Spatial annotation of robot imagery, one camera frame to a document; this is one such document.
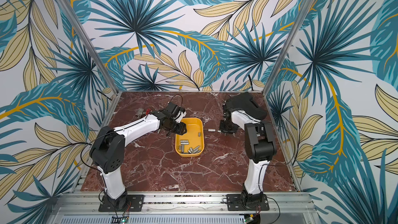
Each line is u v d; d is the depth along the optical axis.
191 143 0.93
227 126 0.84
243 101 1.09
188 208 0.73
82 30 0.84
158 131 0.66
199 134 0.96
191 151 0.90
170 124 0.74
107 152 0.48
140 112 1.03
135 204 0.73
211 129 0.98
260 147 0.52
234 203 0.73
